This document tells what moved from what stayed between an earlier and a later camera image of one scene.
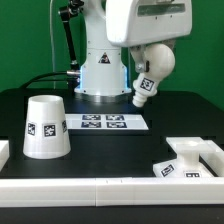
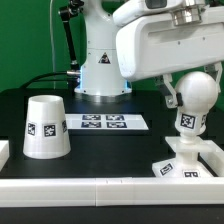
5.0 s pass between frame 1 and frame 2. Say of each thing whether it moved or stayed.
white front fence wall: stayed
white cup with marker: stayed
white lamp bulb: moved
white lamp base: stayed
